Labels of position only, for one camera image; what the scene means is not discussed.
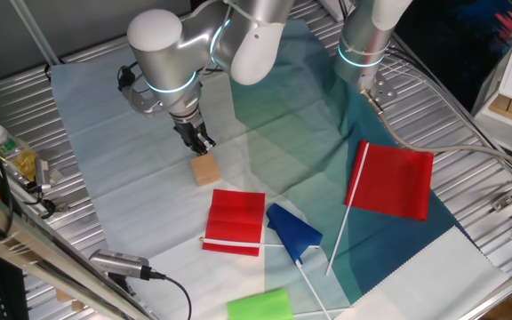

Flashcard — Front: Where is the aluminium frame bar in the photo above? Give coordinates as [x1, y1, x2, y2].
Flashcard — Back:
[0, 177, 159, 320]

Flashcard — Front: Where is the yellow liquid bottle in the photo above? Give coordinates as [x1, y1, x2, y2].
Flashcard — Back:
[0, 124, 39, 182]

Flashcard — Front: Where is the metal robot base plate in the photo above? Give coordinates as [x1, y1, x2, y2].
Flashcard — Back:
[356, 70, 398, 104]

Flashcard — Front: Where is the black looped cable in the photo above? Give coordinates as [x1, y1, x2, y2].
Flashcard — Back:
[22, 180, 58, 220]

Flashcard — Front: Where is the blue flag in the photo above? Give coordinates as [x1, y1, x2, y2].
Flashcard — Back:
[266, 203, 332, 320]

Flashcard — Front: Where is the black base cable bundle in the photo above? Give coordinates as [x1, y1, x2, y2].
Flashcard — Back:
[387, 33, 512, 181]

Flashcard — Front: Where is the silver camera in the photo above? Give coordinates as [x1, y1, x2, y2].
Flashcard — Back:
[88, 248, 153, 281]

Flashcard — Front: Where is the grey metal clamp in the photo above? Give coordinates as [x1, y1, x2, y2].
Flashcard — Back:
[33, 157, 53, 192]

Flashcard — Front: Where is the thin aluminium strut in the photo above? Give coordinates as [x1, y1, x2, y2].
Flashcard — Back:
[9, 0, 61, 68]

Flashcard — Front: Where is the large red flag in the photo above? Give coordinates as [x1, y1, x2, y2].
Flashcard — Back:
[325, 140, 435, 276]

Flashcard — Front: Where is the small folded red flag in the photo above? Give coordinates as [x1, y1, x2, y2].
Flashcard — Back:
[199, 188, 322, 258]

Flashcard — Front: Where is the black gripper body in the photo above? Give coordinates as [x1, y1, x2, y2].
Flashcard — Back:
[173, 116, 209, 144]

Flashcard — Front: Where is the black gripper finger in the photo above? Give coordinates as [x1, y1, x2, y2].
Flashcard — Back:
[184, 136, 208, 156]
[196, 132, 217, 154]

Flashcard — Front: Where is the teal and white tablecloth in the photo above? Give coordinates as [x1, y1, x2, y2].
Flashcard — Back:
[50, 4, 510, 320]

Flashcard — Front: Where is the green flag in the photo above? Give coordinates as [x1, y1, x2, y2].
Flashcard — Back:
[226, 288, 353, 320]

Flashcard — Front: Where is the black camera cable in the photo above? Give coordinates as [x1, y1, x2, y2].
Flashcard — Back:
[148, 269, 193, 320]

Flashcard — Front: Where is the grey hose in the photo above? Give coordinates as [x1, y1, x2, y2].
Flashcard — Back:
[361, 88, 512, 179]

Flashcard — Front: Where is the black cable strap bundle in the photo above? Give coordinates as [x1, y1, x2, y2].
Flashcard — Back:
[116, 66, 136, 92]

